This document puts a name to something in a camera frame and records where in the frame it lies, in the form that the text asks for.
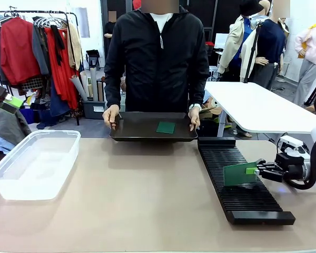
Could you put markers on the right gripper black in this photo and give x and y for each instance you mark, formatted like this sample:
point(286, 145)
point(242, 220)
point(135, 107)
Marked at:
point(292, 172)

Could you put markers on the green PCB with pale edge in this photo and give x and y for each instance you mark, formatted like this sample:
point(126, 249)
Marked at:
point(234, 175)

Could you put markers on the dark green PCB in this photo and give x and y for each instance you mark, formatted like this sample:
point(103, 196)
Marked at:
point(165, 127)

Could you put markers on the black rectangular tray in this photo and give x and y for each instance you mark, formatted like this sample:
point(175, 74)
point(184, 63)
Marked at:
point(142, 126)

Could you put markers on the person's left forearm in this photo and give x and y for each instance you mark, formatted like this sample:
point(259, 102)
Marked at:
point(198, 89)

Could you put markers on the person's right forearm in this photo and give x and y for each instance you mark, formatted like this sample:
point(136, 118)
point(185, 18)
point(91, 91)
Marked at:
point(114, 92)

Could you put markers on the person's left hand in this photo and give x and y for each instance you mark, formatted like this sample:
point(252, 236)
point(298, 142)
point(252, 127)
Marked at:
point(195, 117)

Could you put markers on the person's right hand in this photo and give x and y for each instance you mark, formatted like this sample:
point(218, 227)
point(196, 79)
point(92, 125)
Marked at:
point(110, 114)

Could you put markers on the blue bag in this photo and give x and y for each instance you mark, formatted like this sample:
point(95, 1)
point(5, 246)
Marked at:
point(27, 116)

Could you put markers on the grey jacket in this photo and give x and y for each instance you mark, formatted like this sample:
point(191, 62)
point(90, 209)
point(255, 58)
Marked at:
point(13, 129)

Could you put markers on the plaid skirt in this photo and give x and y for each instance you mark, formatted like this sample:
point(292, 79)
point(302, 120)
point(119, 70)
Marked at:
point(31, 84)

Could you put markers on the black slotted PCB rack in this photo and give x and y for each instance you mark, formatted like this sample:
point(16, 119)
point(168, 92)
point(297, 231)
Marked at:
point(239, 200)

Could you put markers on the light blue fabric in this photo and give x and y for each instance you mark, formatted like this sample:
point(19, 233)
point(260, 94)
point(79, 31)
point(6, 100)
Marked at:
point(0, 144)

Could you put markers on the dark blue denim garment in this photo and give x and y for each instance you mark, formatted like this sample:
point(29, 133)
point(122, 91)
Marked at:
point(59, 102)

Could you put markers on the clear plastic storage box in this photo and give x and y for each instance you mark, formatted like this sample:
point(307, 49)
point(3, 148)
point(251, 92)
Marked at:
point(55, 132)

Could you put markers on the red shirt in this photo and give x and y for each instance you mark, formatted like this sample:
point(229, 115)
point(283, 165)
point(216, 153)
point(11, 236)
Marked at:
point(15, 52)

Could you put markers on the long red dress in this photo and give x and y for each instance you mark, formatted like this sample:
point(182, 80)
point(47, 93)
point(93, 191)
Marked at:
point(60, 79)

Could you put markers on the grey hanging garment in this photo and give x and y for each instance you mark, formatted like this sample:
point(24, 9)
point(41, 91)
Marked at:
point(39, 52)

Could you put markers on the white table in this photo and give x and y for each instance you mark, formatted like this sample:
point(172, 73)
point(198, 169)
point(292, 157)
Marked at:
point(252, 105)

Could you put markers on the grey paper roll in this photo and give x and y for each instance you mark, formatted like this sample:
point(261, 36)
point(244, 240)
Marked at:
point(77, 87)

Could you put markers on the brown cardboard box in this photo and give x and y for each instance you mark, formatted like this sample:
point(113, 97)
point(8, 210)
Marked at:
point(208, 112)

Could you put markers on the cream paper roll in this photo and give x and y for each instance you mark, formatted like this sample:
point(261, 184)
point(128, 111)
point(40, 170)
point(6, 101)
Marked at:
point(84, 84)

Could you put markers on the black scarf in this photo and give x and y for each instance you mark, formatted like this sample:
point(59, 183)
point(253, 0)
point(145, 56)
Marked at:
point(58, 42)

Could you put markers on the grey storage crate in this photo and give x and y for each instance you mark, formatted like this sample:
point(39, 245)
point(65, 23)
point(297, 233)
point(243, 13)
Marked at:
point(93, 110)

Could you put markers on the beige hanging garment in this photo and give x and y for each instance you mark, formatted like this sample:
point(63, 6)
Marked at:
point(73, 50)

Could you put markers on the tall beige paper roll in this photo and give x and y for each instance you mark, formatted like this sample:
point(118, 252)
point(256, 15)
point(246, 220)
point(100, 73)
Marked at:
point(93, 84)

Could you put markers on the white wristwatch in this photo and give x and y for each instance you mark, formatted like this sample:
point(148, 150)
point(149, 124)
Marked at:
point(195, 106)

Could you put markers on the brown cardboard roll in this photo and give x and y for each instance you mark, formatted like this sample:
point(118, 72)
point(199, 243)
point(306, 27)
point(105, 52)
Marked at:
point(100, 91)

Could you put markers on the black chair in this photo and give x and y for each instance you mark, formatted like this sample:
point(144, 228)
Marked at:
point(92, 54)

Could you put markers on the black metal clothes rack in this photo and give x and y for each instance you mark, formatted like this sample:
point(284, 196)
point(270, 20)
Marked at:
point(42, 12)

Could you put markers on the bystander in black shirt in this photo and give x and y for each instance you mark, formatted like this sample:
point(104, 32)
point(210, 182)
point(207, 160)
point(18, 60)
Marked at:
point(109, 29)

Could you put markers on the mannequin in beige coat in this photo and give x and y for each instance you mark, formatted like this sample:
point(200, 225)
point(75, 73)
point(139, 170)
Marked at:
point(233, 44)

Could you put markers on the mannequin in navy top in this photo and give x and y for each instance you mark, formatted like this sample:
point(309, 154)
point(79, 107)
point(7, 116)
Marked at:
point(271, 42)

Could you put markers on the mannequin in pink hoodie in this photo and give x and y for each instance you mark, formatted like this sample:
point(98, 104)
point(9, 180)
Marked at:
point(312, 47)

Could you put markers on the person in black jacket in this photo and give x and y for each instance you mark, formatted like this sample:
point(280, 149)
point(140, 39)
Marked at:
point(158, 66)

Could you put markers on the black bucket hat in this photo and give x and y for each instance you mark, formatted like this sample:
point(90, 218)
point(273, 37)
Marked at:
point(250, 8)

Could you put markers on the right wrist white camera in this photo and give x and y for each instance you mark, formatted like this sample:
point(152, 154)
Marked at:
point(289, 145)

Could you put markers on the grey wall poster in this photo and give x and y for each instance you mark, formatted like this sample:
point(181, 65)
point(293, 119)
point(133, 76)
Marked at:
point(83, 22)

